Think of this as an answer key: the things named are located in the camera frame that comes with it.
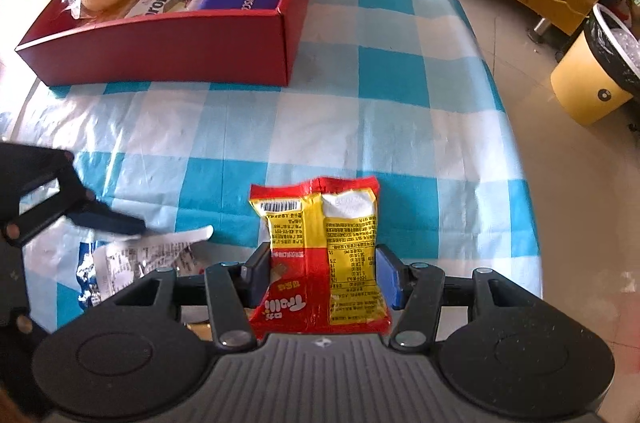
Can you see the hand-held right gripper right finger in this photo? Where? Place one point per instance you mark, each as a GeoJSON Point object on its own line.
{"type": "Point", "coordinates": [387, 278]}

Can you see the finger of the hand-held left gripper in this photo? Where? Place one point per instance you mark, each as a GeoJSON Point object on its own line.
{"type": "Point", "coordinates": [107, 218]}

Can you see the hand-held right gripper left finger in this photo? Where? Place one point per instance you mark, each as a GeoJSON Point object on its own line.
{"type": "Point", "coordinates": [256, 275]}

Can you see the white blue snack packet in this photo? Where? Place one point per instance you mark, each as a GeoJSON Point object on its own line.
{"type": "Point", "coordinates": [145, 258]}

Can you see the red yellow gummy packet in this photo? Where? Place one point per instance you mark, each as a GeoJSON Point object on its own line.
{"type": "Point", "coordinates": [320, 263]}

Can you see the red cardboard box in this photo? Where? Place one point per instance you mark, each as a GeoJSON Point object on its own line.
{"type": "Point", "coordinates": [165, 48]}

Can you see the white green snack packet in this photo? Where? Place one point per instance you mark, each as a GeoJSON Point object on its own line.
{"type": "Point", "coordinates": [160, 0]}

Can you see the blue white checkered tablecloth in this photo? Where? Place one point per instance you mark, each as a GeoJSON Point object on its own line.
{"type": "Point", "coordinates": [390, 103]}

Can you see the yellow trash bin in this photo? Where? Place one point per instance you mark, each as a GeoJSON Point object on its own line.
{"type": "Point", "coordinates": [587, 78]}

